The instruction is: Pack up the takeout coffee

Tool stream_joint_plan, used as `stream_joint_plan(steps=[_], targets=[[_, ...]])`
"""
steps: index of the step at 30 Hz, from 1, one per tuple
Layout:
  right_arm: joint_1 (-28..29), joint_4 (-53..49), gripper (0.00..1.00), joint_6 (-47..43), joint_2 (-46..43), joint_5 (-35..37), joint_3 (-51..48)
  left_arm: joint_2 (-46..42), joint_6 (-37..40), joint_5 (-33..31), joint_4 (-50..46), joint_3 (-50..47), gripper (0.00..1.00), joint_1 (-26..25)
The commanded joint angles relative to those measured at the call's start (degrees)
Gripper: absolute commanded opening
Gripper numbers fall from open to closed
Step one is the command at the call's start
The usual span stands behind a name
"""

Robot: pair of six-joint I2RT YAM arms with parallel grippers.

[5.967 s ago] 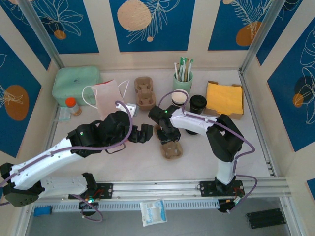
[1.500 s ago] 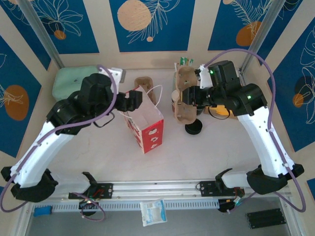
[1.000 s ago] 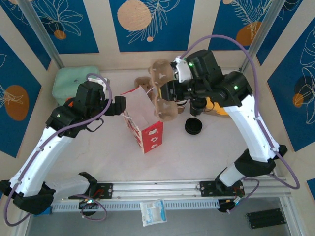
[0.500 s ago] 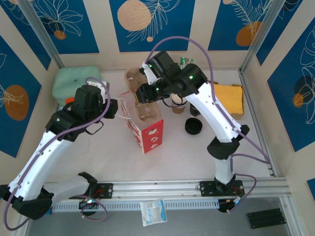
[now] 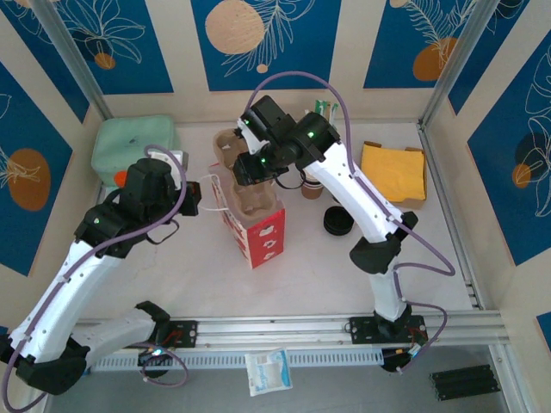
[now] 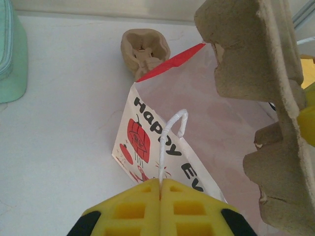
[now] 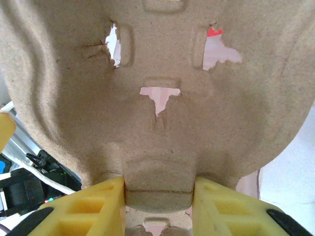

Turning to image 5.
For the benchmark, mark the white blue wipe packet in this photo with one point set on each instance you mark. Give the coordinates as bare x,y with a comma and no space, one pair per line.
268,372

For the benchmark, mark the black lid stack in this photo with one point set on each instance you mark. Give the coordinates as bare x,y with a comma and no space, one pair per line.
339,221

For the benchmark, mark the red white paper bag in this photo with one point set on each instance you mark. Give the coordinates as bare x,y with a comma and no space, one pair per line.
267,241

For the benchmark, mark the black ribbed block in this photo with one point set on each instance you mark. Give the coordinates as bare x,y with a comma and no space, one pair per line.
465,383

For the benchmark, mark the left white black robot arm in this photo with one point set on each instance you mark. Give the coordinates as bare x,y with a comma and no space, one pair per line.
56,292

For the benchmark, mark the aluminium frame post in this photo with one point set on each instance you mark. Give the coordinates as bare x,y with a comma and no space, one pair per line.
73,56
452,64

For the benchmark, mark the cardboard napkin box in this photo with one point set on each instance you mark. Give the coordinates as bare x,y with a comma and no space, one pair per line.
413,204

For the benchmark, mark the yellow paper napkins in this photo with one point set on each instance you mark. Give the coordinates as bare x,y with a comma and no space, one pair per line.
396,172

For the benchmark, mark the aluminium side rail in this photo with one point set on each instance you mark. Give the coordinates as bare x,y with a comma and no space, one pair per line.
438,180

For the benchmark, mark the cardboard cup carrier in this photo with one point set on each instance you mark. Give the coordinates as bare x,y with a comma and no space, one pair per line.
254,202

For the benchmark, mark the paper cup stack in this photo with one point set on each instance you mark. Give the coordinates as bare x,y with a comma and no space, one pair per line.
312,191

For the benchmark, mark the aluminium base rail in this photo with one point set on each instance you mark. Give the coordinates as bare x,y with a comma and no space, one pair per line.
280,329

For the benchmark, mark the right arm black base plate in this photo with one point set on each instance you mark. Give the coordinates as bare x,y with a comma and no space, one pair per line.
361,329

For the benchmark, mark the green wrapped straw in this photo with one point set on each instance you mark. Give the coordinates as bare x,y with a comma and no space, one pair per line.
335,112
319,106

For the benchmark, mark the orange capped small bottle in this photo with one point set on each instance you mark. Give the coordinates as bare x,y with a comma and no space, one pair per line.
121,177

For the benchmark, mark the mint green zip pouch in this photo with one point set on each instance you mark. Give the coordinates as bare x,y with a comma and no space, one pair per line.
125,137

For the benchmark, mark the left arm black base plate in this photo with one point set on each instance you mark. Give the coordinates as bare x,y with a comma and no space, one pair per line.
187,333

